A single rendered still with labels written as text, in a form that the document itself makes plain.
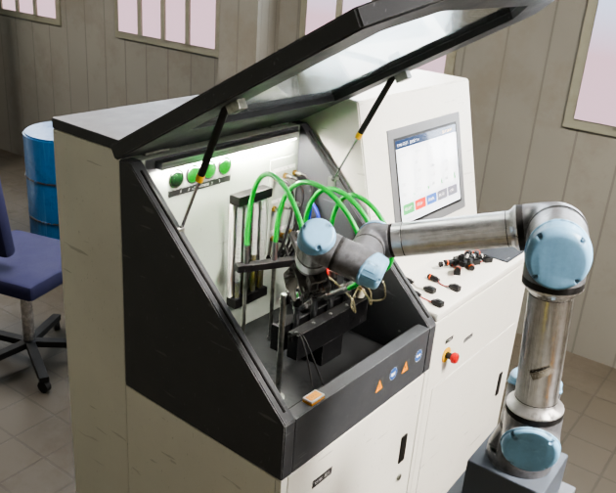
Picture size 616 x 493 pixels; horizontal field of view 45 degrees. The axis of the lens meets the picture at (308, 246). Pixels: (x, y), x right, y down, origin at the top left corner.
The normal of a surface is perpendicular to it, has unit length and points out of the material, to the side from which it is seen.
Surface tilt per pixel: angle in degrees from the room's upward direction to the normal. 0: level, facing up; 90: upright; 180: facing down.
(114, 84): 90
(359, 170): 90
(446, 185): 76
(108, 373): 90
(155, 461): 90
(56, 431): 0
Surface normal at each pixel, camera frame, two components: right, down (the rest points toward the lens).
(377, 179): 0.77, 0.07
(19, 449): 0.07, -0.92
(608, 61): -0.58, 0.28
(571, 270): -0.28, 0.23
